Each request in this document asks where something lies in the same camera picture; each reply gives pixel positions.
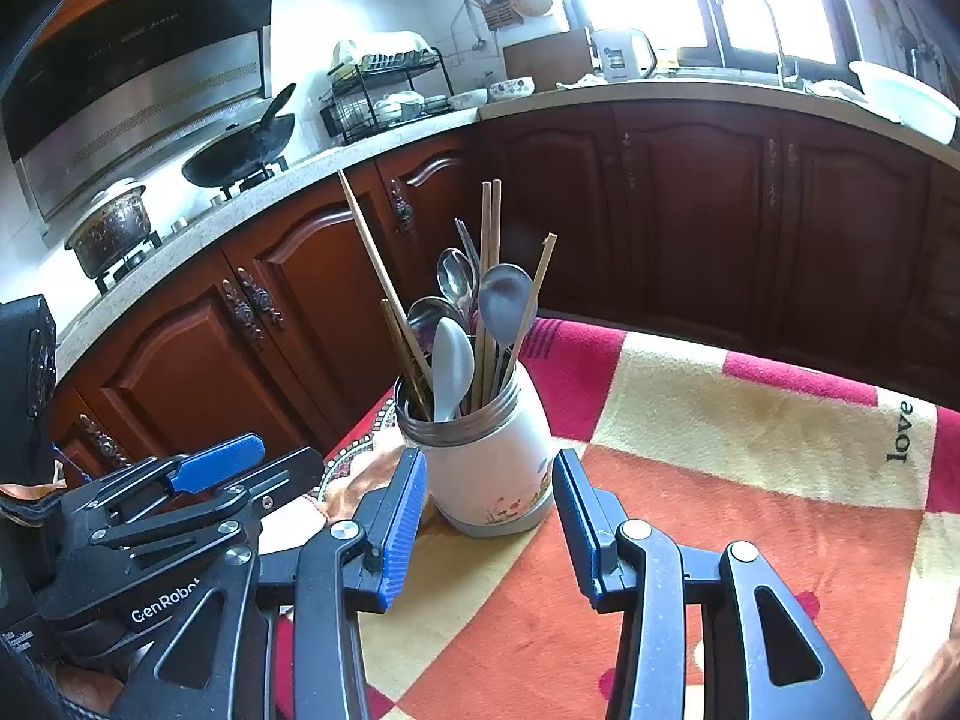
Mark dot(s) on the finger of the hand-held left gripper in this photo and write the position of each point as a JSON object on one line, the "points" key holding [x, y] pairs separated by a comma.
{"points": [[217, 461], [277, 472]]}

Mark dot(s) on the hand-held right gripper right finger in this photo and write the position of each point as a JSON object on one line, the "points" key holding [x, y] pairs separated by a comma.
{"points": [[576, 532]]}

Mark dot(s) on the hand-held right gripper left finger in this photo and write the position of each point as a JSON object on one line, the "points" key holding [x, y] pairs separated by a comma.
{"points": [[401, 525]]}

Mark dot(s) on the white utensil holder jar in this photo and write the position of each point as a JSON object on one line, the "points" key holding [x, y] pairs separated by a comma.
{"points": [[495, 457]]}

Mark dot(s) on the pale grey spoon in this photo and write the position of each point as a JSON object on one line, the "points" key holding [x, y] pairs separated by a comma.
{"points": [[454, 364]]}

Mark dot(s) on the steel spoon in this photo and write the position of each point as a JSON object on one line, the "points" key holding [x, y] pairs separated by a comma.
{"points": [[427, 315]]}

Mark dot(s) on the large grey metal spoon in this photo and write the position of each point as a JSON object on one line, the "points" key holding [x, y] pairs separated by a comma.
{"points": [[506, 300]]}

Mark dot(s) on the shiny silver spoon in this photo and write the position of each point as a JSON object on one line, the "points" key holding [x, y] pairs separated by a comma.
{"points": [[456, 274]]}

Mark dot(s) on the small metal fork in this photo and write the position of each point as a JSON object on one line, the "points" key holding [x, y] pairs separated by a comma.
{"points": [[466, 240]]}

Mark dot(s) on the printed patchwork blanket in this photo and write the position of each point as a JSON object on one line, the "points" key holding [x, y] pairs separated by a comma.
{"points": [[750, 465]]}

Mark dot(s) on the gas stove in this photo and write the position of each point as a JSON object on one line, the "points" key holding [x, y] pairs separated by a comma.
{"points": [[131, 259]]}

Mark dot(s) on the steel cooking pot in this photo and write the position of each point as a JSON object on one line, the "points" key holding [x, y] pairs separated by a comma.
{"points": [[112, 229]]}

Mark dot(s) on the black wok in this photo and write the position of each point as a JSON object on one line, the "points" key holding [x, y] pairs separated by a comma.
{"points": [[240, 150]]}

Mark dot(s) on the dark wooden kitchen cabinets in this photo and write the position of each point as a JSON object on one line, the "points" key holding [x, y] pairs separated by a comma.
{"points": [[675, 225]]}

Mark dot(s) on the black range hood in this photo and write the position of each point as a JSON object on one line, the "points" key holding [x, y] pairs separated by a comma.
{"points": [[142, 75]]}

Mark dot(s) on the plain white bowl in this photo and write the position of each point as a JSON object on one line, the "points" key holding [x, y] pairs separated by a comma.
{"points": [[469, 99]]}

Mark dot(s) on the patterned white bowl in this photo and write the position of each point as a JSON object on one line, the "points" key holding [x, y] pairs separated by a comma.
{"points": [[511, 88]]}

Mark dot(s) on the white cloth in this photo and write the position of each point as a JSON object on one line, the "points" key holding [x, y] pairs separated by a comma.
{"points": [[581, 80]]}

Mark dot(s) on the wooden cutting board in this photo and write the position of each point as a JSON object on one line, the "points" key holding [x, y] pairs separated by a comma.
{"points": [[547, 64]]}

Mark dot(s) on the white electric kettle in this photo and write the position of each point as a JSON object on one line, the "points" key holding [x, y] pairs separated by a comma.
{"points": [[619, 56]]}

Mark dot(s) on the curved metal faucet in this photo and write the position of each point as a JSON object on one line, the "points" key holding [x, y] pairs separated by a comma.
{"points": [[780, 64]]}

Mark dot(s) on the large white plastic basin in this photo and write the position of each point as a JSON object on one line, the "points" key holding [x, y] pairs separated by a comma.
{"points": [[907, 101]]}

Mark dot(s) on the wall chopstick holder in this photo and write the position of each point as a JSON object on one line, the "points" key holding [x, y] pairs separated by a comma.
{"points": [[501, 13]]}

